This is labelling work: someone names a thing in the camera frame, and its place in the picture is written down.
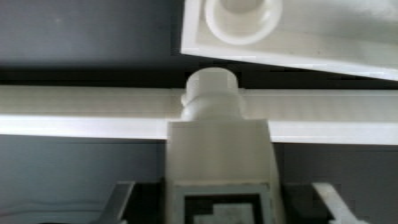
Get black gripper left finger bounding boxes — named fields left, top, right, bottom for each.
left=89, top=181, right=165, bottom=224

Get white table leg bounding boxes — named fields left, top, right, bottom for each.
left=165, top=68, right=286, bottom=224

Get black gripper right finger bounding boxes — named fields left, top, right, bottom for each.
left=283, top=182, right=370, bottom=224

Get white square tabletop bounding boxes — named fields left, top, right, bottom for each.
left=181, top=0, right=398, bottom=81

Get white L-shaped obstacle wall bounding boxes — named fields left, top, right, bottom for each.
left=0, top=85, right=398, bottom=145

